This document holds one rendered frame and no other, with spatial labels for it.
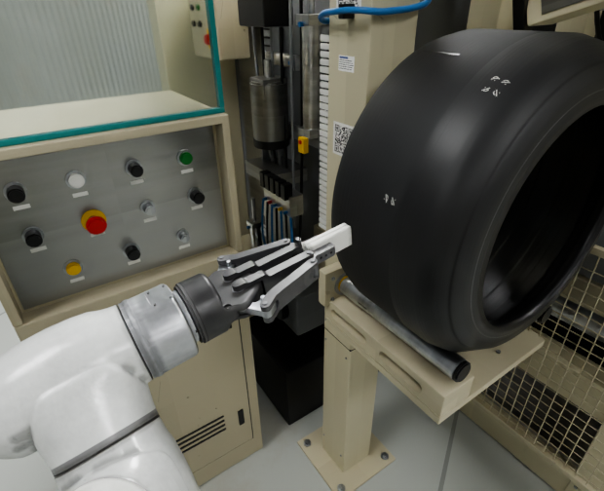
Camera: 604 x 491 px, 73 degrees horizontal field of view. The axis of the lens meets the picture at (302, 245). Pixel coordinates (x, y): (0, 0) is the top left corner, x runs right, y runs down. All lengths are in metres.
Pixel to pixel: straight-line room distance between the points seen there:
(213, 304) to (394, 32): 0.66
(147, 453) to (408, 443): 1.48
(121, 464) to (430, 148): 0.50
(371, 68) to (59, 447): 0.77
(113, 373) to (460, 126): 0.49
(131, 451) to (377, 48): 0.77
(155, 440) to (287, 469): 1.31
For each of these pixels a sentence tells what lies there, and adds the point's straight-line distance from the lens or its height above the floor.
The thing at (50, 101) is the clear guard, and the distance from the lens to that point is 0.94.
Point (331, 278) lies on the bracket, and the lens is 0.97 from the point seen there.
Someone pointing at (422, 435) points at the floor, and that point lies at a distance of 1.86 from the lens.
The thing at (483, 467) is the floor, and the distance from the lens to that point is 1.85.
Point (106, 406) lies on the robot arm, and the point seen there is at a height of 1.18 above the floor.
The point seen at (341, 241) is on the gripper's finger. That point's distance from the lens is 0.55.
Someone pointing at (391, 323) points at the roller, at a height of 0.91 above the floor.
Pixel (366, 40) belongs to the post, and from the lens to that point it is 0.88.
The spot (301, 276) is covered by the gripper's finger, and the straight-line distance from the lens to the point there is 0.48.
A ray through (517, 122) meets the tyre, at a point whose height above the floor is 1.36.
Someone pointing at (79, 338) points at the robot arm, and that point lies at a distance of 0.45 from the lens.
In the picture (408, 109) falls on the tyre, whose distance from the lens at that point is 0.64.
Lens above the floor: 1.49
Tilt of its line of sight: 31 degrees down
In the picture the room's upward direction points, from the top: 1 degrees counter-clockwise
